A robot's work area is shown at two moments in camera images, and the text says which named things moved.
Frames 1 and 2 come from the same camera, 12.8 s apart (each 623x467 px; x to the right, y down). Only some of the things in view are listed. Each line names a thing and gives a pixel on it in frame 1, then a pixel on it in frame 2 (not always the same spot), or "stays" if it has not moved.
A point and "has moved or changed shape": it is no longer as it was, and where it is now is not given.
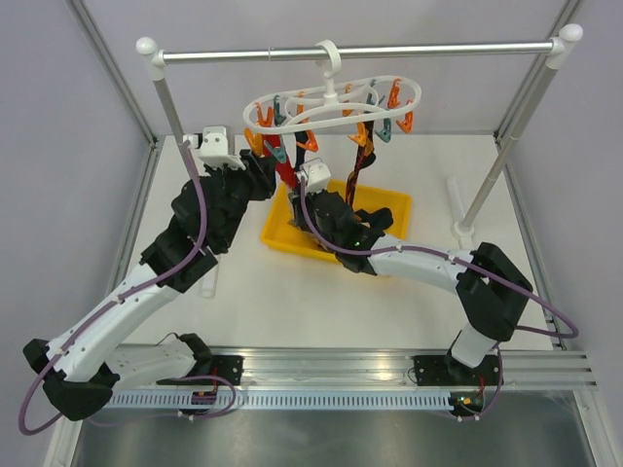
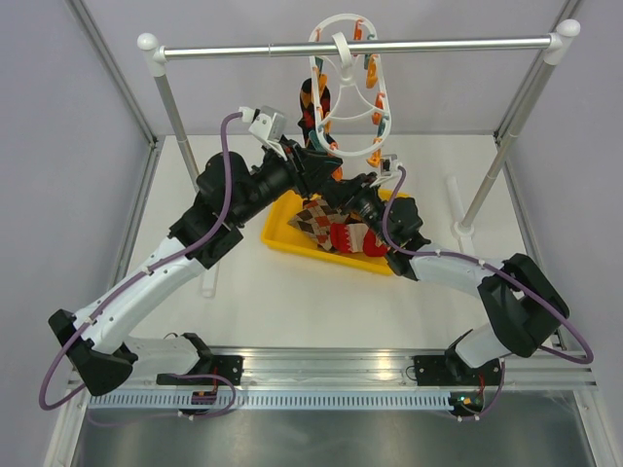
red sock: [285, 171] has moved or changed shape
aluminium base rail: [393, 369] stays
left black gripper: [260, 173] to [309, 168]
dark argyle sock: [365, 158] to [308, 122]
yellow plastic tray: [277, 229] stays
